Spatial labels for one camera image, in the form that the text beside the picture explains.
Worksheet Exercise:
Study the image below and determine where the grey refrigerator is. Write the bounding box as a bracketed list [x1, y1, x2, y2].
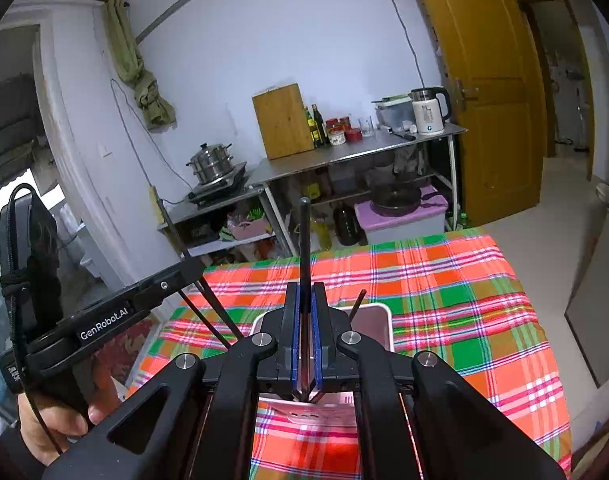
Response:
[564, 177, 609, 388]

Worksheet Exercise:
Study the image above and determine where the thin grey wall cable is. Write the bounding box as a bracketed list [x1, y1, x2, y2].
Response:
[109, 79, 191, 206]

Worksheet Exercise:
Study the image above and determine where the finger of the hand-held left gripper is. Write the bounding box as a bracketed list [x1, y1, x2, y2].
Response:
[128, 257, 206, 312]

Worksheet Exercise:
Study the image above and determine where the wooden cutting board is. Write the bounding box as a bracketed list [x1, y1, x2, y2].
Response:
[252, 82, 316, 161]

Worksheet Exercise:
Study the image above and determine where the black wall cable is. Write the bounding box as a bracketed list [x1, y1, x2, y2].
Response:
[371, 0, 429, 91]

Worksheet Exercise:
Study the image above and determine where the tall steel kitchen table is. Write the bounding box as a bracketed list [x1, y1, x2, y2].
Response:
[249, 122, 469, 261]

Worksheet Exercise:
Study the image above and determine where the black induction cooker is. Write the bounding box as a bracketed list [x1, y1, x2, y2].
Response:
[187, 161, 248, 206]

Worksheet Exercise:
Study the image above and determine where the green knotted curtain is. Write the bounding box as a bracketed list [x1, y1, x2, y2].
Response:
[104, 0, 178, 133]

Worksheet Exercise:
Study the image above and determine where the yellow power strip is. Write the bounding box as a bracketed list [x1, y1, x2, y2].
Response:
[149, 186, 166, 226]

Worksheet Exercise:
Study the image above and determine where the pink basket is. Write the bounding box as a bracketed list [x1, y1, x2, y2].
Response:
[227, 212, 275, 241]

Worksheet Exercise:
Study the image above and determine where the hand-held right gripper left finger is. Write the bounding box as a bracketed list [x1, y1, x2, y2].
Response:
[42, 282, 301, 480]

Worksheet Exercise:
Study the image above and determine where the black frying pan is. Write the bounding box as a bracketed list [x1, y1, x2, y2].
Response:
[371, 185, 422, 211]

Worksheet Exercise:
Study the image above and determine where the pink plastic utensil holder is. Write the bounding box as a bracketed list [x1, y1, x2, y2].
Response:
[249, 304, 395, 426]

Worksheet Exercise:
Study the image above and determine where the yellow wooden door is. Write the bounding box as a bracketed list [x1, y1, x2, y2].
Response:
[404, 0, 547, 228]

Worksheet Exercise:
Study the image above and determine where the plaid tablecloth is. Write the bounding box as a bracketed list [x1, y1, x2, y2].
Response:
[127, 227, 572, 480]

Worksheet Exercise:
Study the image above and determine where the clear plastic storage box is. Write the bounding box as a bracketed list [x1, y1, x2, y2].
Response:
[374, 95, 416, 131]

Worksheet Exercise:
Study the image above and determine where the steel steamer pot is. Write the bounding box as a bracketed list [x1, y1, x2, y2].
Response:
[187, 142, 234, 184]

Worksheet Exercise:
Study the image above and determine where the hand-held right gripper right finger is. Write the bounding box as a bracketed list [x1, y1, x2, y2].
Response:
[311, 281, 567, 480]

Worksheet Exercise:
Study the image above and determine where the black chopstick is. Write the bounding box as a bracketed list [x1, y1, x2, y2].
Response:
[298, 197, 312, 401]
[348, 288, 367, 320]

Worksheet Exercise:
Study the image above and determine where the person's left hand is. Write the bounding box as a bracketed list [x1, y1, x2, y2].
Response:
[17, 375, 122, 466]

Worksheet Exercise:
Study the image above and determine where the yellow oil bottle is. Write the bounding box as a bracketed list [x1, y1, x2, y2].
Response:
[311, 215, 331, 251]

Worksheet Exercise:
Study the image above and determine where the white electric kettle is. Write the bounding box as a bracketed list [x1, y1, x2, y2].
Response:
[410, 86, 452, 136]

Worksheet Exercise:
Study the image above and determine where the low steel kitchen table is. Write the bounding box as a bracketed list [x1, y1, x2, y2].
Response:
[157, 185, 285, 261]

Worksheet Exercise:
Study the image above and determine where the dark glass jug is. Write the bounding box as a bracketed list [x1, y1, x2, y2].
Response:
[333, 202, 361, 247]

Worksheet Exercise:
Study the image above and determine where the purple-lidded storage bin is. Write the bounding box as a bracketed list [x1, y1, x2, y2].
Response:
[354, 185, 450, 246]

